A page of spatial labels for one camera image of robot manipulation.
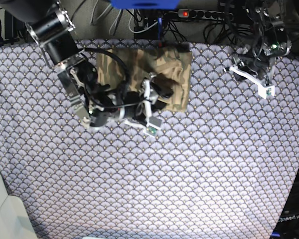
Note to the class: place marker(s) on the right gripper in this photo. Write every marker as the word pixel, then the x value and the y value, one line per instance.
pixel 134 110

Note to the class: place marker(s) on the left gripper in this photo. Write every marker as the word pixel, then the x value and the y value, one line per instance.
pixel 256 69

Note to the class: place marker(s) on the black power strip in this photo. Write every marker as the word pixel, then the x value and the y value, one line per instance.
pixel 201 14

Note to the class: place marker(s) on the black OpenArm base box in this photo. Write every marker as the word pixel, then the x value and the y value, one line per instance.
pixel 287 226

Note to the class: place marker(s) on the blue mount bracket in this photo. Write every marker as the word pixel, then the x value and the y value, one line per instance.
pixel 145 4

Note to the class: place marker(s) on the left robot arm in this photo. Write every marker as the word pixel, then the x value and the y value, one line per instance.
pixel 269 41

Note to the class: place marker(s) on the purple fan-pattern tablecloth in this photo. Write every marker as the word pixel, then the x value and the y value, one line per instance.
pixel 222 169

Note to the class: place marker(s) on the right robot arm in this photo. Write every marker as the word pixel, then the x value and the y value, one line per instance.
pixel 50 27

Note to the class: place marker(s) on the blue clamp handle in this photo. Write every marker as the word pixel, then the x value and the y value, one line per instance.
pixel 160 28

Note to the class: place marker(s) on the light grey plastic furniture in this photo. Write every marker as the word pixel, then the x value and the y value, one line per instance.
pixel 14 220

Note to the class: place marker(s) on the camouflage T-shirt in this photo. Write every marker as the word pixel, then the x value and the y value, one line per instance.
pixel 172 66

